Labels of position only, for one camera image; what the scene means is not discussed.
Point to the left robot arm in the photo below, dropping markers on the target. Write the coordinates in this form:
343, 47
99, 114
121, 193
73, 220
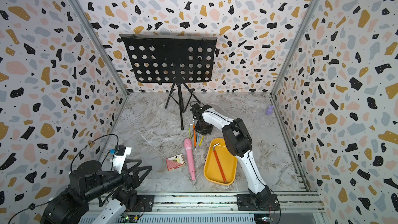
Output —
116, 191

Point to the red playing card box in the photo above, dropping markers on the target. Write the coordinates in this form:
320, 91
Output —
175, 162

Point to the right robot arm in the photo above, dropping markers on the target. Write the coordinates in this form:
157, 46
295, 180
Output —
239, 144

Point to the small purple rabbit figurine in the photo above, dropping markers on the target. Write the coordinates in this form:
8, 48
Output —
269, 110

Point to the orange hex key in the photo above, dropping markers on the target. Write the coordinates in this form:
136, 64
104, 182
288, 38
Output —
194, 137

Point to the yellow plastic storage tray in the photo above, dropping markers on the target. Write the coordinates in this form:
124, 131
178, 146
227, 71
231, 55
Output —
228, 162

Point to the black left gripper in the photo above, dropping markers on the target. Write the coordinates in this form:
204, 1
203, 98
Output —
129, 182

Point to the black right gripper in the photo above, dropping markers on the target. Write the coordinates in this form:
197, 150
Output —
205, 132

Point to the red hex key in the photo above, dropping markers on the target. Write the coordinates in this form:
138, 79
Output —
219, 163

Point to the black perforated music stand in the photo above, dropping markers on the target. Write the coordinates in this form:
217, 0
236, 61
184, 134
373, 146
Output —
177, 60

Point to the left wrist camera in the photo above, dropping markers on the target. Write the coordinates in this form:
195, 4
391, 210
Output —
120, 152

